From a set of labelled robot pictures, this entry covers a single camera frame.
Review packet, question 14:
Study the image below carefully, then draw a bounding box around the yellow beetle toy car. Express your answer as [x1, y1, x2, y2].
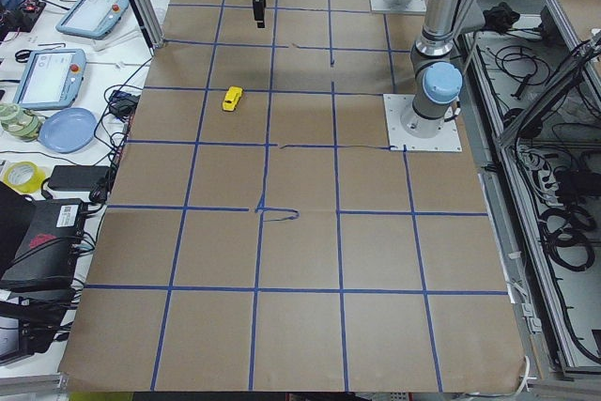
[222, 85, 243, 112]

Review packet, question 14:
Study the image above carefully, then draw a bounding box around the upper teach pendant tablet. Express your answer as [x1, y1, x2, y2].
[55, 0, 130, 39]

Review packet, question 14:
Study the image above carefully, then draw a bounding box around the teach pendant tablet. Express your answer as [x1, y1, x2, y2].
[13, 49, 87, 111]
[55, 0, 130, 39]

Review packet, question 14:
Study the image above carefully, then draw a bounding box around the lower teach pendant tablet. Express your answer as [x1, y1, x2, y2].
[13, 49, 87, 111]

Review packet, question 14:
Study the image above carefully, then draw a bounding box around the light blue plate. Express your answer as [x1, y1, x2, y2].
[39, 107, 97, 153]

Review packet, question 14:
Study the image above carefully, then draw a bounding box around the black power adapter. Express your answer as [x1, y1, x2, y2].
[47, 165, 109, 192]

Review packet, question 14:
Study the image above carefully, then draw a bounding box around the green tape rolls stack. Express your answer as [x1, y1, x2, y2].
[1, 103, 44, 142]

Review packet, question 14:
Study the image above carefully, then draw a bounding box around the yellow tape roll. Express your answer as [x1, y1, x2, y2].
[3, 162, 46, 194]

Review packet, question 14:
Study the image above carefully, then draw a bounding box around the black electronics box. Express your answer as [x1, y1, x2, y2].
[1, 196, 85, 293]

